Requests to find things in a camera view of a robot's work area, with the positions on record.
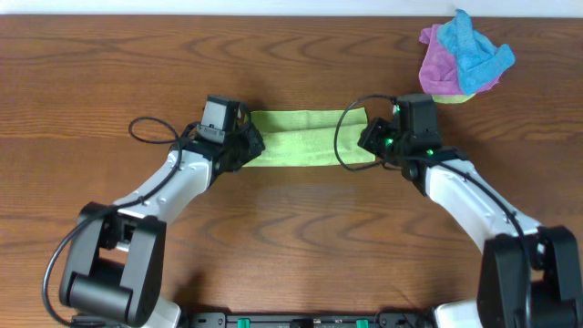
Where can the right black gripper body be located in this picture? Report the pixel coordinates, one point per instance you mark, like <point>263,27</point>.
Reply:
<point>383,142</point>

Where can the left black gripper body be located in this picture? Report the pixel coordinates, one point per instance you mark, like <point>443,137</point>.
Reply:
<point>249,145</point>

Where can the light green cloth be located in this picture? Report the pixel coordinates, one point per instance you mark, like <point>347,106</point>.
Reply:
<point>310,138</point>

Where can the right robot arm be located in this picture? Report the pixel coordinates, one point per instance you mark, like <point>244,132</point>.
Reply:
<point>530,274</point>

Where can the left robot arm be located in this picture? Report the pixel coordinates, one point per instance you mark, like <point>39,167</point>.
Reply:
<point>114,267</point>

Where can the purple cloth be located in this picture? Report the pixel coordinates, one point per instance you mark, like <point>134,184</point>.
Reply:
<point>438,74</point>

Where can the blue cloth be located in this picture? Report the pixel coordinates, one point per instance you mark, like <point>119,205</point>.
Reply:
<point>478,61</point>

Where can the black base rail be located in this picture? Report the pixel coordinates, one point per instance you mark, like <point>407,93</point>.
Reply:
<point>305,320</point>

